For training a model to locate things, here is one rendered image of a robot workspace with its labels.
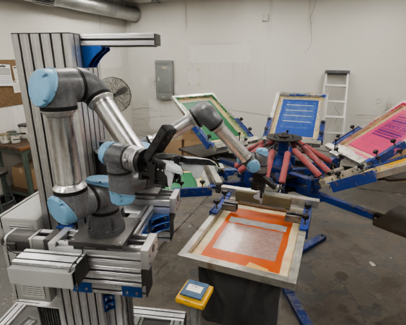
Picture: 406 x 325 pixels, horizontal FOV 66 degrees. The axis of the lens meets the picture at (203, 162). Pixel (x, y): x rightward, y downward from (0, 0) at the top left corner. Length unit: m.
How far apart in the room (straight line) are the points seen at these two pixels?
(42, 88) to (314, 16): 5.30
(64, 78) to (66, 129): 0.16
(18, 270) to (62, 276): 0.18
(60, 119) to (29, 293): 1.06
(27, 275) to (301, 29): 5.43
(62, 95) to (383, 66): 5.39
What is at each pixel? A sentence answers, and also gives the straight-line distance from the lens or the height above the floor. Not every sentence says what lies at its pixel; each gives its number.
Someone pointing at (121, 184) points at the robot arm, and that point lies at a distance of 0.97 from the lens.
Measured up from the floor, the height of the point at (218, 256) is 0.95.
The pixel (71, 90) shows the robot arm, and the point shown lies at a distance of 1.12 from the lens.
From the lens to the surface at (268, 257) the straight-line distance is 1.74.
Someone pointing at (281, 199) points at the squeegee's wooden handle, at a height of 1.09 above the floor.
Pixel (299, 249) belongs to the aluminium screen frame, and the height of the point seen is 0.99.
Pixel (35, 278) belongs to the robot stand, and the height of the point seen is 1.14.
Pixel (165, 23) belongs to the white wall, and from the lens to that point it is 6.79.
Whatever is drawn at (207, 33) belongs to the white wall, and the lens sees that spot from 6.41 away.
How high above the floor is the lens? 1.93
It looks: 18 degrees down
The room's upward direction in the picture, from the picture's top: straight up
